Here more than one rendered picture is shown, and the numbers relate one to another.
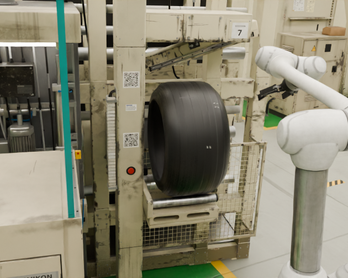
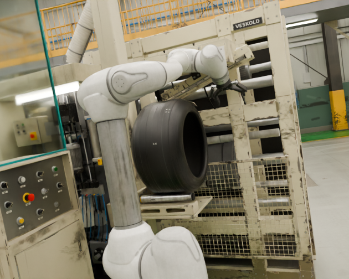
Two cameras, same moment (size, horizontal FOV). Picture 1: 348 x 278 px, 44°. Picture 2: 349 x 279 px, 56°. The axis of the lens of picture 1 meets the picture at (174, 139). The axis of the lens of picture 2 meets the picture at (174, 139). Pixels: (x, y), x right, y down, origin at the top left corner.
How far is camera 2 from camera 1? 1.53 m
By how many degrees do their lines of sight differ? 41
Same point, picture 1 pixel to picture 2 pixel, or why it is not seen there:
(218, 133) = (162, 132)
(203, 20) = not seen: hidden behind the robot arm
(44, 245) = not seen: outside the picture
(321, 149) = (91, 100)
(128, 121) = not seen: hidden behind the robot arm
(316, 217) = (109, 168)
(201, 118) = (152, 121)
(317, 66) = (205, 52)
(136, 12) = (110, 54)
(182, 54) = (188, 85)
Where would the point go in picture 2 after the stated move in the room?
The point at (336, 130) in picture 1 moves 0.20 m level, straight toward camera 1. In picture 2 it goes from (97, 81) to (33, 87)
